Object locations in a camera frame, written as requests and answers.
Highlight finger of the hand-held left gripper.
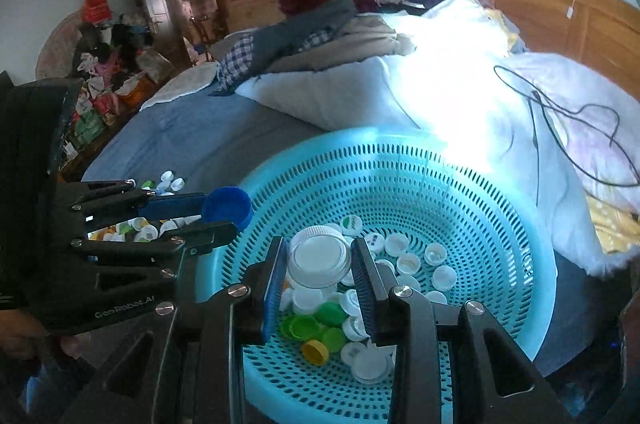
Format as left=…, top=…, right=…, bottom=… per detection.
left=70, top=221, right=239, bottom=287
left=70, top=178, right=210, bottom=225

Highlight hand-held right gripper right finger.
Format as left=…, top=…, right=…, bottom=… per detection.
left=350, top=236, right=576, bottom=424

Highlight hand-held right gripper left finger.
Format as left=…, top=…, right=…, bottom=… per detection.
left=57, top=236, right=290, bottom=424

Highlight blue bottle cap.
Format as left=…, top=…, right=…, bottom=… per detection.
left=202, top=187, right=253, bottom=233

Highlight pile of mixed bottle caps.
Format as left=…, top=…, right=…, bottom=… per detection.
left=87, top=171, right=201, bottom=245

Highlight large white jar lid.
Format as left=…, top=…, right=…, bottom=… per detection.
left=287, top=226, right=354, bottom=289

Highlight layer of collected bottle caps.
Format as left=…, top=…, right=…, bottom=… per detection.
left=277, top=214, right=459, bottom=386

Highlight teal plastic basket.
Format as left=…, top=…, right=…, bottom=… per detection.
left=195, top=127, right=558, bottom=420

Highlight person's left hand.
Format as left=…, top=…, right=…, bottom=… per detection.
left=0, top=308, right=83, bottom=362

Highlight grey-blue bed blanket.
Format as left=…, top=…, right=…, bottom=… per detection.
left=80, top=96, right=626, bottom=376

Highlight heap of floor clutter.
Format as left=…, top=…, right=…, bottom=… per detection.
left=60, top=0, right=177, bottom=155

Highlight round patterned mat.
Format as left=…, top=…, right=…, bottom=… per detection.
left=35, top=11, right=84, bottom=80

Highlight white quilted pad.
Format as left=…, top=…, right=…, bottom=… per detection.
left=140, top=61, right=222, bottom=113

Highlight plaid shirt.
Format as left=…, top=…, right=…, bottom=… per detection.
left=210, top=31, right=334, bottom=97

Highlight white duvet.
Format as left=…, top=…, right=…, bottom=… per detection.
left=235, top=0, right=640, bottom=277

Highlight dark grey garment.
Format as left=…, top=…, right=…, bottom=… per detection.
left=250, top=0, right=359, bottom=74

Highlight beige garment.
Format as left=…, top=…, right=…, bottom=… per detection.
left=265, top=14, right=417, bottom=74

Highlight yellow cloth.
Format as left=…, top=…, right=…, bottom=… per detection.
left=585, top=194, right=640, bottom=255

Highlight wooden headboard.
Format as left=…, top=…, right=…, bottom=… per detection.
left=492, top=0, right=640, bottom=85

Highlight thin black cable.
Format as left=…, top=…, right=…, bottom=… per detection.
left=528, top=91, right=564, bottom=205

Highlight black charging cable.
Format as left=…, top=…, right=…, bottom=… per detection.
left=494, top=64, right=640, bottom=187

